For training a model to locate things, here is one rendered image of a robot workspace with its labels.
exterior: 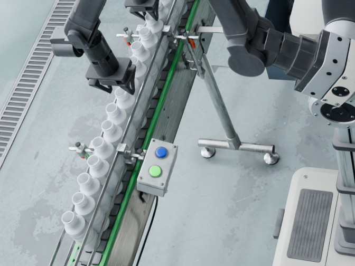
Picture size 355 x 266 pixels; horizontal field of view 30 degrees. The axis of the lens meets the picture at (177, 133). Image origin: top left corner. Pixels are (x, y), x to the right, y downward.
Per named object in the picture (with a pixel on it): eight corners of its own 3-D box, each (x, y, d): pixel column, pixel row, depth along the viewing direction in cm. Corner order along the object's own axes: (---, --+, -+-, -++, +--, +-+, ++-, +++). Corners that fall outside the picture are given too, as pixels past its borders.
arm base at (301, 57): (330, 29, 131) (307, 61, 141) (292, 15, 130) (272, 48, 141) (323, 64, 127) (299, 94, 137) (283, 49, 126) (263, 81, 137)
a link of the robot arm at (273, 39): (286, 56, 130) (290, 36, 132) (237, 38, 129) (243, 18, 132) (269, 81, 138) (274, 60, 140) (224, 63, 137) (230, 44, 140)
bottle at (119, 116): (136, 146, 203) (117, 116, 190) (119, 145, 206) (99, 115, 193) (141, 130, 206) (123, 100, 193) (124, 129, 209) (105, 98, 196)
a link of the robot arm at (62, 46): (77, 34, 140) (91, 3, 145) (31, 32, 145) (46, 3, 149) (99, 69, 150) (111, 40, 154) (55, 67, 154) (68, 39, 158)
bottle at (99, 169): (101, 192, 198) (78, 164, 185) (112, 177, 200) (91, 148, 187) (116, 200, 195) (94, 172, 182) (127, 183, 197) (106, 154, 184)
